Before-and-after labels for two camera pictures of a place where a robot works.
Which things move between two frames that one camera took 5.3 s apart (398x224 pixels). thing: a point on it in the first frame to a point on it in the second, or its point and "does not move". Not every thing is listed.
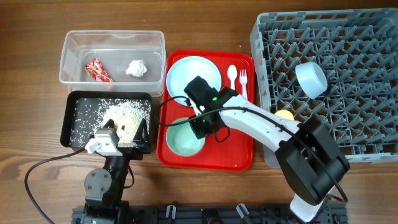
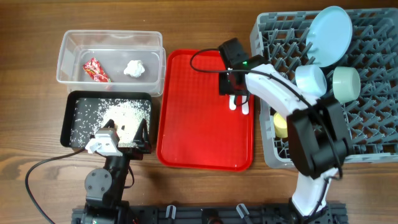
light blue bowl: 311,79 does not move
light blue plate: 182,73 to 329,36
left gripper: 143,144 does not move
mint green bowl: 182,139 to 346,84
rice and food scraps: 88,116 does not move
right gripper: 193,92 to 234,91
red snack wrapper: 95,69 does not move
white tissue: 137,68 does not move
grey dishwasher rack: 357,49 does not move
